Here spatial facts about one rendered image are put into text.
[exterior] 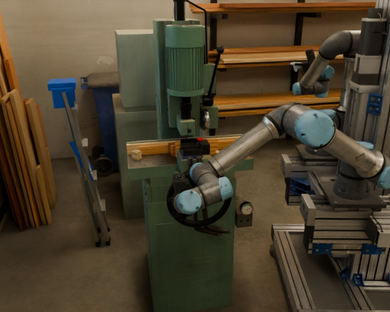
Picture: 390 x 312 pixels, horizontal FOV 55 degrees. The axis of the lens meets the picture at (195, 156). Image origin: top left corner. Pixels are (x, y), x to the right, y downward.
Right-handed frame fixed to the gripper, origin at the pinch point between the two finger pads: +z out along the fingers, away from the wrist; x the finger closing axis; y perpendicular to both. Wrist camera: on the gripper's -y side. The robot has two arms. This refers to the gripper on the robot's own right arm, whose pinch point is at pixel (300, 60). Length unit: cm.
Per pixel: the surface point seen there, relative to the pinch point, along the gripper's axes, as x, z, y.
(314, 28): 109, 179, 7
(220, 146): -76, -60, 22
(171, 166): -104, -75, 21
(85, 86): -149, 121, 13
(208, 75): -73, -42, -11
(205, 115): -80, -50, 7
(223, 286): -88, -76, 98
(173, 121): -97, -50, 7
